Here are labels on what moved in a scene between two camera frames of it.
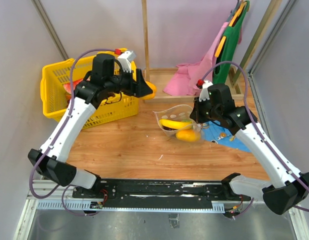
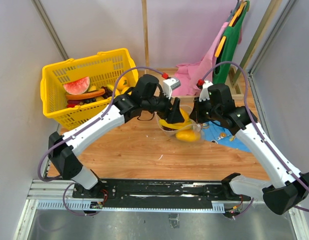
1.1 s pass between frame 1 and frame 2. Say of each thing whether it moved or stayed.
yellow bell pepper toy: moved
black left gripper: moved
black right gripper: stayed
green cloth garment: stayed
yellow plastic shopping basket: stayed
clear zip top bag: stayed
